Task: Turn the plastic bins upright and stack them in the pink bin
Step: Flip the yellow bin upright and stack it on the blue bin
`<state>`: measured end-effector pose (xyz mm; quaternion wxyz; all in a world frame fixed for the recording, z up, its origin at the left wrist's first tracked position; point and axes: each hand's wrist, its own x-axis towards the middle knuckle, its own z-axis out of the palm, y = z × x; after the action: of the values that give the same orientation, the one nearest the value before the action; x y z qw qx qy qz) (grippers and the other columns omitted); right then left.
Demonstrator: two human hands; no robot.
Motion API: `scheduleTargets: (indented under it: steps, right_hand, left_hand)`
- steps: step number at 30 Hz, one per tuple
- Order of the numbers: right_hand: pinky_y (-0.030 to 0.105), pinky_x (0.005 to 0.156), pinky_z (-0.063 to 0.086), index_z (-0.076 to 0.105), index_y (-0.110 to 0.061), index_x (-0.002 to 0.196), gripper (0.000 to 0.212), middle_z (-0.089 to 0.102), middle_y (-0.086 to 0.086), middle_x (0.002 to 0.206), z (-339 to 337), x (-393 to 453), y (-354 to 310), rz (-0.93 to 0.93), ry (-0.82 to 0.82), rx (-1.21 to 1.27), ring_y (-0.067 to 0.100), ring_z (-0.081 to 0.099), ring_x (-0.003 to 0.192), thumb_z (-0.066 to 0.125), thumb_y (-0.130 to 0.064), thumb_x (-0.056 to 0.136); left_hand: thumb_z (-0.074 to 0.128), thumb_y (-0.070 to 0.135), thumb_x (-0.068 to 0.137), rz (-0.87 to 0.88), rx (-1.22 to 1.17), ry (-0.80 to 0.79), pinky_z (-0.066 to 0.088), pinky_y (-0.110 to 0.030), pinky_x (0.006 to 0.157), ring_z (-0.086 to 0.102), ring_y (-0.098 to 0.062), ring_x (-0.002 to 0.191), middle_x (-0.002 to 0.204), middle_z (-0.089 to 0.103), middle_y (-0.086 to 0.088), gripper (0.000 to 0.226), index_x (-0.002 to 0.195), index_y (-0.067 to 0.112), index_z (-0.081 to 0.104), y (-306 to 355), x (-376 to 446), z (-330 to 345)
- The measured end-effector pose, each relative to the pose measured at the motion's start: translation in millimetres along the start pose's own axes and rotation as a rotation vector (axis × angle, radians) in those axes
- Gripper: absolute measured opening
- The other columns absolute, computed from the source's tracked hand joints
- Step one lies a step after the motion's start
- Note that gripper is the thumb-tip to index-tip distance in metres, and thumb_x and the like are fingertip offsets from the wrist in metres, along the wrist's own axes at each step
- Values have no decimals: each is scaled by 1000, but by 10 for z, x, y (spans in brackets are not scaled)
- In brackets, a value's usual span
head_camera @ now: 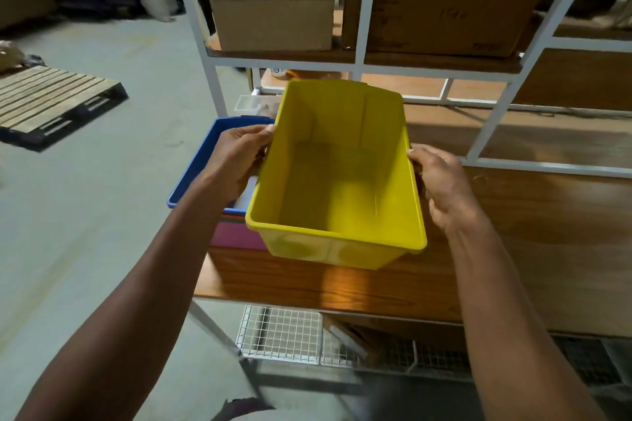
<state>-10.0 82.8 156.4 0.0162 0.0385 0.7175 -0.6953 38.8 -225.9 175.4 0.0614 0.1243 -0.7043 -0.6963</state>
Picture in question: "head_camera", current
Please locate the person's dark trousers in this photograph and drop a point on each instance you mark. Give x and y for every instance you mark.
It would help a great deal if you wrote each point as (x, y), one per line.
(242, 408)

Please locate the blue plastic bin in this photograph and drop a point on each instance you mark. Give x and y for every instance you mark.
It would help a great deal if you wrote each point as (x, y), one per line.
(202, 159)

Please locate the yellow plastic bin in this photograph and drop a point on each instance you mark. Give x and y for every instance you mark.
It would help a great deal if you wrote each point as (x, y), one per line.
(340, 179)

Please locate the person's left hand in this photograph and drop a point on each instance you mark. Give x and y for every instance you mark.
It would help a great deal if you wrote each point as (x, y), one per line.
(234, 159)

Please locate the white metal shelf rack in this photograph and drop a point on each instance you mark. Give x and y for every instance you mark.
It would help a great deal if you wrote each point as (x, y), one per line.
(365, 65)

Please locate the person's right forearm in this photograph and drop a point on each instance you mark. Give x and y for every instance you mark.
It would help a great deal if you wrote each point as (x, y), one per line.
(518, 327)

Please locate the person's right hand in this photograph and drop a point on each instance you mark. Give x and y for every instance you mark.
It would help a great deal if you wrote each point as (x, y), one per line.
(444, 189)

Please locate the pink plastic bin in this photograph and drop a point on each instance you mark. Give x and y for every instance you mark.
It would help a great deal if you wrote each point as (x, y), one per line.
(237, 235)

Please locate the person's grey shirt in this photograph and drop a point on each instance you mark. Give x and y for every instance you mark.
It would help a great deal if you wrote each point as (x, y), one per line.
(266, 416)

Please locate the clear plastic container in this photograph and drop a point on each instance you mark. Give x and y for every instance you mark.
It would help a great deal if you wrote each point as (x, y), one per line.
(257, 104)

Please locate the wooden pallet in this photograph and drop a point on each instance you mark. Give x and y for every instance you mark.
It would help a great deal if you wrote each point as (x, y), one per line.
(49, 105)

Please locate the small open cardboard box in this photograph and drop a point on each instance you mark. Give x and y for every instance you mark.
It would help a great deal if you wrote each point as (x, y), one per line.
(10, 54)

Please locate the person's left forearm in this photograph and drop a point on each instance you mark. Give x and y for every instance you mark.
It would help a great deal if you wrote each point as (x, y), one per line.
(128, 317)

